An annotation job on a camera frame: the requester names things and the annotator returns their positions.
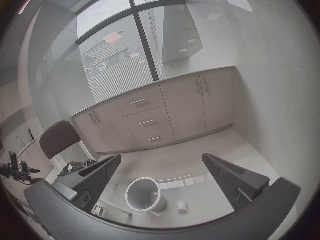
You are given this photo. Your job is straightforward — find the white trash bin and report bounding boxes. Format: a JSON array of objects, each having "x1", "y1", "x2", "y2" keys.
[{"x1": 125, "y1": 177, "x2": 167, "y2": 213}]

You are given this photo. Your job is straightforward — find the black plastic bag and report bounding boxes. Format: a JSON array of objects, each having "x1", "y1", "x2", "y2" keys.
[{"x1": 57, "y1": 159, "x2": 97, "y2": 179}]

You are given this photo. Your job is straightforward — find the beige cabinet with drawers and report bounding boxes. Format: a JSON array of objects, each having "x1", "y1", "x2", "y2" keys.
[{"x1": 71, "y1": 65, "x2": 235, "y2": 154}]

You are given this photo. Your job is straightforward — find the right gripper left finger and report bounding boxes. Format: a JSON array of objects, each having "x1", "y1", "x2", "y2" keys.
[{"x1": 53, "y1": 154, "x2": 122, "y2": 211}]

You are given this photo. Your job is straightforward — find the grey chair with white legs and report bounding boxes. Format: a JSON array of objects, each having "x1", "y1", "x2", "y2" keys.
[{"x1": 39, "y1": 120, "x2": 133, "y2": 214}]

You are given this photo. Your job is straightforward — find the window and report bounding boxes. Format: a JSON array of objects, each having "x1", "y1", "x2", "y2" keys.
[{"x1": 26, "y1": 0, "x2": 253, "y2": 117}]

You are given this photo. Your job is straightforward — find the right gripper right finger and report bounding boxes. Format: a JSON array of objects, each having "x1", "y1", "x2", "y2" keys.
[{"x1": 202, "y1": 153, "x2": 270, "y2": 212}]

